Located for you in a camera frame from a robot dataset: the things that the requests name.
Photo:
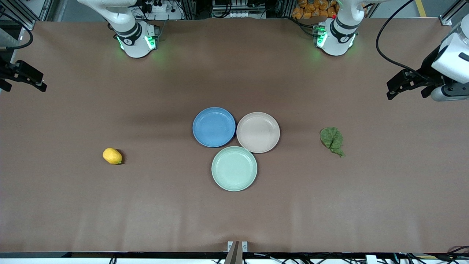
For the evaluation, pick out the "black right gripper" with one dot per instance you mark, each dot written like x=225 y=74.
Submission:
x=6 y=71

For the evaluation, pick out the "beige plate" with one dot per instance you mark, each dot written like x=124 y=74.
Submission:
x=258 y=132

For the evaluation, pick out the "yellow lemon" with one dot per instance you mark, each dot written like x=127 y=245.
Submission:
x=111 y=156

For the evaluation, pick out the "bag of oranges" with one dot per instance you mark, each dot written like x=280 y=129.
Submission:
x=313 y=9

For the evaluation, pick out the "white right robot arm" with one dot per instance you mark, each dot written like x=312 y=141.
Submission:
x=133 y=44

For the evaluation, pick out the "aluminium frame profile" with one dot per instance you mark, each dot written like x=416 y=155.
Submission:
x=453 y=13
x=22 y=13

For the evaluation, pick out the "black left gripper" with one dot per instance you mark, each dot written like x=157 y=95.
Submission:
x=427 y=69

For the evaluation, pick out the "green lettuce leaf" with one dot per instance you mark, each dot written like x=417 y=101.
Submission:
x=331 y=138

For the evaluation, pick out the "mint green plate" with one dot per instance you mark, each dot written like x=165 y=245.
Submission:
x=234 y=168

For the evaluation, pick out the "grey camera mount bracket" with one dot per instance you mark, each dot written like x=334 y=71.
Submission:
x=237 y=251

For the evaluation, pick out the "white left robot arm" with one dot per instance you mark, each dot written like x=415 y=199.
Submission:
x=337 y=42

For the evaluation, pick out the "small white box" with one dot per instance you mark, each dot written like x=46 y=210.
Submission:
x=371 y=259

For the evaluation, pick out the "white power strip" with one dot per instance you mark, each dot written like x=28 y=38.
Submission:
x=159 y=7

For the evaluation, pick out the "blue plate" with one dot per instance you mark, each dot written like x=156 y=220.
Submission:
x=214 y=127

